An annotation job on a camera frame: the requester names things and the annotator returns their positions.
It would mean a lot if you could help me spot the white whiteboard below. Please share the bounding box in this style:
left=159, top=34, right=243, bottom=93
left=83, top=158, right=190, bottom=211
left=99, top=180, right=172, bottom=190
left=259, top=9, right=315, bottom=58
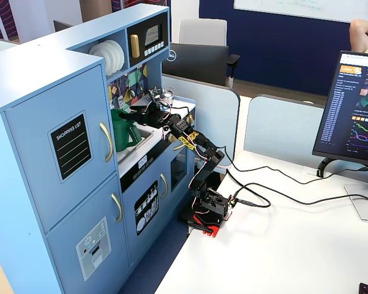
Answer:
left=233, top=0, right=368, bottom=26

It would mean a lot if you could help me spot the black power cable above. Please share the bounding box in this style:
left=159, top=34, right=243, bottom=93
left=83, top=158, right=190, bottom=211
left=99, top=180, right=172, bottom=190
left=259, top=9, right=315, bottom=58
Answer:
left=216, top=145, right=368, bottom=186

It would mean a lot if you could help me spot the light blue desk partition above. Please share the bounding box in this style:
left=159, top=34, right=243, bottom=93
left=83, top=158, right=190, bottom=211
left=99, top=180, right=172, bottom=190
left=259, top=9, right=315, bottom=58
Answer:
left=161, top=73, right=241, bottom=168
left=243, top=94, right=365, bottom=173

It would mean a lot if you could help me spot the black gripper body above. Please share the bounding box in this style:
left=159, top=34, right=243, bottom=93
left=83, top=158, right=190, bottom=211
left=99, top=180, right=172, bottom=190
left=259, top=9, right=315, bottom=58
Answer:
left=146, top=107, right=174, bottom=129

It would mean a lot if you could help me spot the grey office chair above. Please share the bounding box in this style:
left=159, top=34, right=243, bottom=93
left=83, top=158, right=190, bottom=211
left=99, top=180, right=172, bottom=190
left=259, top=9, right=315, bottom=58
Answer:
left=178, top=18, right=241, bottom=88

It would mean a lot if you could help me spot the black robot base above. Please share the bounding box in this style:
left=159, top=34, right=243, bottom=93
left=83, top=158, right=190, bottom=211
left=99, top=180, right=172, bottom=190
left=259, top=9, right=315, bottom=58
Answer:
left=190, top=187, right=234, bottom=229

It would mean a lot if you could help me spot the black usb cable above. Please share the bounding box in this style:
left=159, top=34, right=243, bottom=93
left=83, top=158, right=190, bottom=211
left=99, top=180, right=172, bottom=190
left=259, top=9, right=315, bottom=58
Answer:
left=225, top=168, right=368, bottom=209

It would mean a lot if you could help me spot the green watering can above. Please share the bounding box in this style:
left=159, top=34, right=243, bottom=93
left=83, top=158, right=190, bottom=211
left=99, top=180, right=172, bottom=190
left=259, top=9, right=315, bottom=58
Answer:
left=110, top=108, right=143, bottom=153

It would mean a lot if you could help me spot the black dell monitor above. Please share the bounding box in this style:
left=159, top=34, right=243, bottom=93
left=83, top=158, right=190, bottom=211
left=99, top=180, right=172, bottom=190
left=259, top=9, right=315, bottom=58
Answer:
left=162, top=42, right=230, bottom=88

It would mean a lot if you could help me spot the blue toy kitchen playset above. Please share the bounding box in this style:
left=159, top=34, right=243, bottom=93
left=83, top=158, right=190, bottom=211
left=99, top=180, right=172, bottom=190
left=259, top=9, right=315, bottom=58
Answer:
left=0, top=3, right=197, bottom=294

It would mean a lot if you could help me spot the red and black table clamp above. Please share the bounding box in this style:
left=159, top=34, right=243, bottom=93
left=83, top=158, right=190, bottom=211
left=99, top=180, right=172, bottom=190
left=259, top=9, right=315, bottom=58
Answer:
left=178, top=210, right=223, bottom=239

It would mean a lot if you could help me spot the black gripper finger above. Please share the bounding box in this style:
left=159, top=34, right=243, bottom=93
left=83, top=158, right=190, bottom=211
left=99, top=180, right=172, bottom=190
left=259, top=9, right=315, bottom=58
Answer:
left=119, top=111, right=150, bottom=126
left=129, top=102, right=156, bottom=116

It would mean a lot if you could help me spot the glass cup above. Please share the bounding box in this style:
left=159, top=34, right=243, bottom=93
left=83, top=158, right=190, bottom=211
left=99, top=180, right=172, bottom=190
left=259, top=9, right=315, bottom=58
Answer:
left=163, top=88, right=177, bottom=107

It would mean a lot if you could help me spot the black computer monitor lit screen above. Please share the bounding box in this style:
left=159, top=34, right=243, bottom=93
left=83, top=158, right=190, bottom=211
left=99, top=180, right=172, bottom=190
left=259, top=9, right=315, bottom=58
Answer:
left=312, top=50, right=368, bottom=168

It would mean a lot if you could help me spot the grey monitor stand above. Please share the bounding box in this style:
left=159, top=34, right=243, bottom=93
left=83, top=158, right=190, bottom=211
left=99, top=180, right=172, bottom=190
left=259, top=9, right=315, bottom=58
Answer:
left=317, top=157, right=368, bottom=222

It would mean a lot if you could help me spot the person bare forearm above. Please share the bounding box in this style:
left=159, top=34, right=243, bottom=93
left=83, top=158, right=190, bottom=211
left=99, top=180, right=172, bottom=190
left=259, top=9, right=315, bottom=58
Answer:
left=348, top=19, right=368, bottom=55

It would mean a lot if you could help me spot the white toy plate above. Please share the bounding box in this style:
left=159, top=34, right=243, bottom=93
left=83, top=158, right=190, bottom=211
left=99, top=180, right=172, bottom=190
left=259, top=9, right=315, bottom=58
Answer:
left=111, top=39, right=126, bottom=70
left=100, top=40, right=121, bottom=75
left=88, top=42, right=113, bottom=77

